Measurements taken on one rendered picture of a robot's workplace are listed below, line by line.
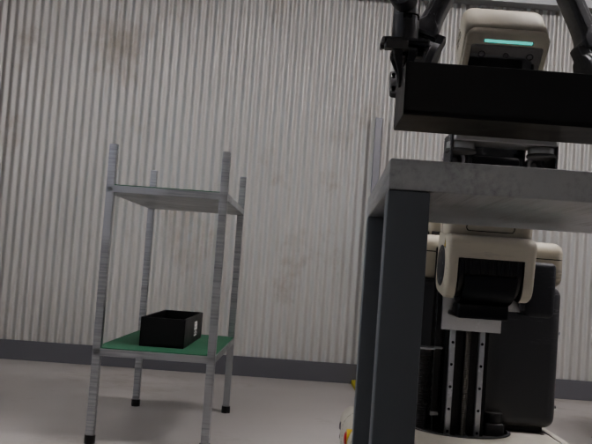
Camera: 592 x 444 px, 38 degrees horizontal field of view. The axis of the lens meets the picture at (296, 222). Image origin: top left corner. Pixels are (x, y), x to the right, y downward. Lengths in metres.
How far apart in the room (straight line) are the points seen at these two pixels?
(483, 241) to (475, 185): 1.36
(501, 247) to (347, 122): 3.45
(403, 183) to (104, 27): 5.04
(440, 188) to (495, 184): 0.05
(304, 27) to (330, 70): 0.32
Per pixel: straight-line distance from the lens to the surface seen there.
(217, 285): 3.21
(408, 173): 0.83
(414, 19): 1.93
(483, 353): 2.45
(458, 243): 2.18
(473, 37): 2.23
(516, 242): 2.21
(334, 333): 5.49
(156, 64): 5.68
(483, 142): 2.15
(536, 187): 0.85
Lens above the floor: 0.69
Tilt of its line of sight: 3 degrees up
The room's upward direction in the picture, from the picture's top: 4 degrees clockwise
